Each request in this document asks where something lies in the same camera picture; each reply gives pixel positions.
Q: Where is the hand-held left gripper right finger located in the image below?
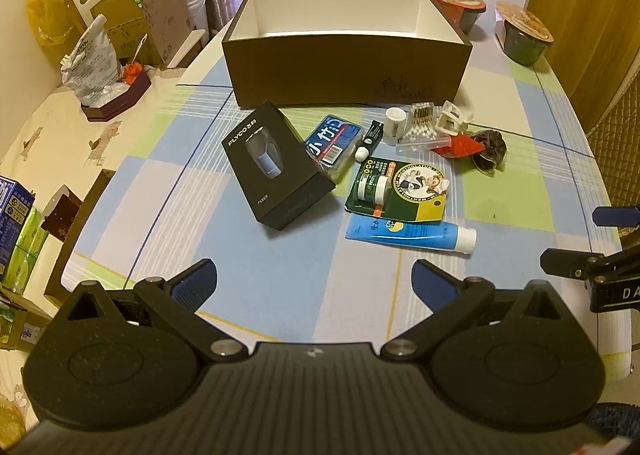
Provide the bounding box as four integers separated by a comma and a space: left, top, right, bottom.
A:
380, 259, 563, 364

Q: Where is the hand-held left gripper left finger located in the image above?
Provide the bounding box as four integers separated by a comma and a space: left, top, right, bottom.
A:
65, 258, 249, 364

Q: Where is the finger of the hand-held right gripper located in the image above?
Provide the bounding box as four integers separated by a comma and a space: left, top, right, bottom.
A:
592, 207, 640, 226
540, 247, 608, 281

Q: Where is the blue cream tube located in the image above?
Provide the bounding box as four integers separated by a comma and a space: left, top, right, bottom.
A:
346, 213, 477, 254

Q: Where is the green blister card with bottle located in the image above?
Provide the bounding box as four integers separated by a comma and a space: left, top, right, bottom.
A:
346, 160, 449, 224

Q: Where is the black shaver box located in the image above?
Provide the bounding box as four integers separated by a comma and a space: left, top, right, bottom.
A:
221, 101, 337, 231

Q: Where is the red packet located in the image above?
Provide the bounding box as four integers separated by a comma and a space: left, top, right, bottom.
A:
431, 134, 485, 158

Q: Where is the cotton swab pack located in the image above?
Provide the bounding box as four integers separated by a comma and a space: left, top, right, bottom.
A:
396, 102, 458, 156

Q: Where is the small black tube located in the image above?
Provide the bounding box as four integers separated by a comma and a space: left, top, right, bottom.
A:
354, 120, 385, 163

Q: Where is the small white bottle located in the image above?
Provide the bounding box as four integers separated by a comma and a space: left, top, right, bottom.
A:
382, 106, 407, 146

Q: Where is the blue floss pick box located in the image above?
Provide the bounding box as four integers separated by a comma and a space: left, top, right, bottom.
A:
305, 115, 362, 180

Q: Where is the brown storage box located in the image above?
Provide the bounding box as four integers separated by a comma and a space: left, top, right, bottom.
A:
221, 0, 473, 109

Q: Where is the checkered cloth desktop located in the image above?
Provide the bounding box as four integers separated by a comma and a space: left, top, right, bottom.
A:
60, 0, 631, 381

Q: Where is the quilted chair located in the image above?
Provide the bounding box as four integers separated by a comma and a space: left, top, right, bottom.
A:
585, 70, 640, 208

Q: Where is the brown open cardboard box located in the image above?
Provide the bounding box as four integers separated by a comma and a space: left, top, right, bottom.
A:
41, 169, 117, 308

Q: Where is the green tissue pack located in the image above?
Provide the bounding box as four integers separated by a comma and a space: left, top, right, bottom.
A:
5, 207, 48, 293

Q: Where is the blue carton box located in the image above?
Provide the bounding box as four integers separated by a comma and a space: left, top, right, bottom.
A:
0, 176, 36, 281

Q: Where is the cream printed cloth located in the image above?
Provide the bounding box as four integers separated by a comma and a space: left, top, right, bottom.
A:
0, 67, 201, 436

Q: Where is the wooden door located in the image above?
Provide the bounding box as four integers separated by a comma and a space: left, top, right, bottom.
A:
527, 0, 640, 118

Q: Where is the white wooden board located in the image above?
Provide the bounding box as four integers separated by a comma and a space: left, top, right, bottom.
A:
167, 30, 208, 68

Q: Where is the red lid noodle bowl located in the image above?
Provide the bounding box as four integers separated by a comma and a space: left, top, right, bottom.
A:
397, 0, 487, 33

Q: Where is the white bucket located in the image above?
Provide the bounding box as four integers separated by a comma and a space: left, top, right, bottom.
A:
180, 0, 208, 30

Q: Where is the yellow plastic bag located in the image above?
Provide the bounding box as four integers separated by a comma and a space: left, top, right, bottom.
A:
26, 0, 86, 80

